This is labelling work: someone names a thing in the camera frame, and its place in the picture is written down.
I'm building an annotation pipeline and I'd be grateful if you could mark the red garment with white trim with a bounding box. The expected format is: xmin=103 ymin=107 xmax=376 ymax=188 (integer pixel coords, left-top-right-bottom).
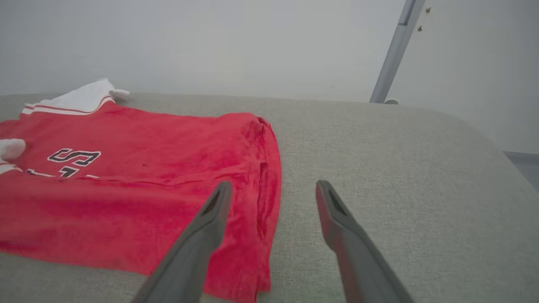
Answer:
xmin=0 ymin=78 xmax=283 ymax=303

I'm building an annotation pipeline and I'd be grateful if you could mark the grey fabric sofa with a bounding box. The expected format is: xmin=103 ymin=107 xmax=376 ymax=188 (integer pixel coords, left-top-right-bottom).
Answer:
xmin=0 ymin=93 xmax=539 ymax=303

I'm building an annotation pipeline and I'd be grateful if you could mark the grey metal pole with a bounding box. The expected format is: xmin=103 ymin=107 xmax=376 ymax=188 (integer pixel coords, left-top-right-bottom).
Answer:
xmin=369 ymin=0 xmax=426 ymax=104

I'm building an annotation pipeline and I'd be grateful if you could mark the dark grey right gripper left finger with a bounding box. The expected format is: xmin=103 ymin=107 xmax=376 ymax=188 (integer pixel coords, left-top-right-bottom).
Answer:
xmin=131 ymin=181 xmax=232 ymax=303

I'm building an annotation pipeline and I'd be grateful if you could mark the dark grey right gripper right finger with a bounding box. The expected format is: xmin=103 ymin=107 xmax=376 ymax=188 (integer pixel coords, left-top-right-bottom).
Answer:
xmin=315 ymin=181 xmax=415 ymax=303

